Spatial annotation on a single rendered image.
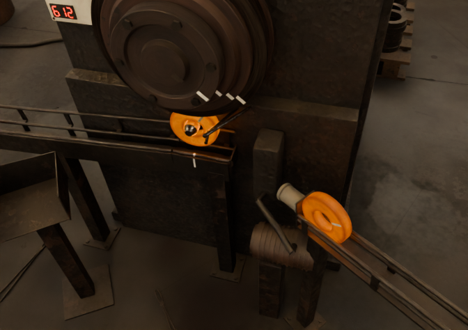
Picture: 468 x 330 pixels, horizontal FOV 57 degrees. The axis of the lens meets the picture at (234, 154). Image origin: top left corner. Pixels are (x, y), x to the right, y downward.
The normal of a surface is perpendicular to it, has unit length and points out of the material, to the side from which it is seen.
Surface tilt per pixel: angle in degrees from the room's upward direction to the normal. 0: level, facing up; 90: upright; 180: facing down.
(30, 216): 5
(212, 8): 49
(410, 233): 0
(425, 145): 0
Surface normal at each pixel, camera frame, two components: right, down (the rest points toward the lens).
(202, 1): 0.33, -0.11
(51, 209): -0.12, -0.67
